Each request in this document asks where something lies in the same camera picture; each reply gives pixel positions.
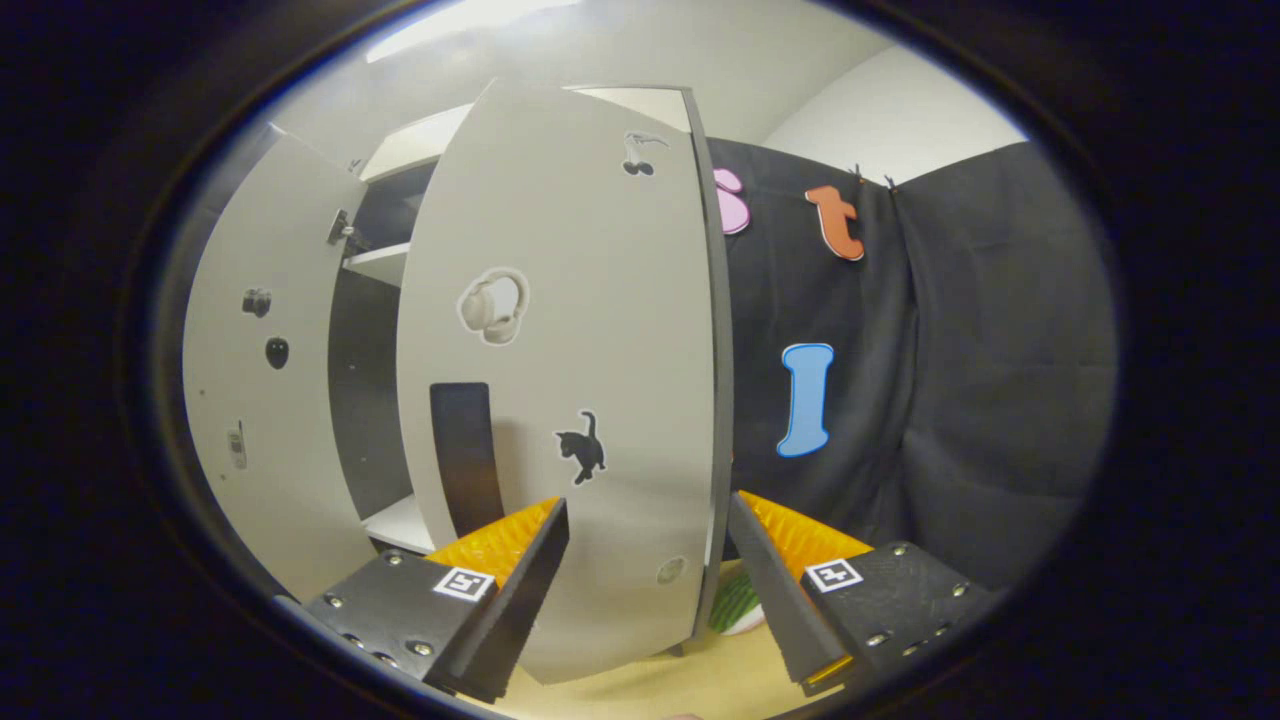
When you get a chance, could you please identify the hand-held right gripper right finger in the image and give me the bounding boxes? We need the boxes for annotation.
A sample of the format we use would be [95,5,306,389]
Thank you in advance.
[726,490,993,699]

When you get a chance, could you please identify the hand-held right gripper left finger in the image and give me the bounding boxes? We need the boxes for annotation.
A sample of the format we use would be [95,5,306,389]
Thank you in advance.
[300,497,571,704]

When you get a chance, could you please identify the white cabinet door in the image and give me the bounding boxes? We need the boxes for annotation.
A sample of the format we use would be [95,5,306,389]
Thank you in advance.
[396,80,735,687]
[182,125,377,601]

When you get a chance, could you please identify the white cabinet shelf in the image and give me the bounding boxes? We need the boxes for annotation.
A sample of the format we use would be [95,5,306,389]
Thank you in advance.
[342,242,412,289]
[361,493,437,555]

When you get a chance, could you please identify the green watermelon slice toy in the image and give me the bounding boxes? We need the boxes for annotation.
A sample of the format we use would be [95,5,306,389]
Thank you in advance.
[708,570,767,637]

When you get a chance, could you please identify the black backdrop cloth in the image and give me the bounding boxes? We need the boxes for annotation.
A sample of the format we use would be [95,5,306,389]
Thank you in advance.
[705,137,1119,593]

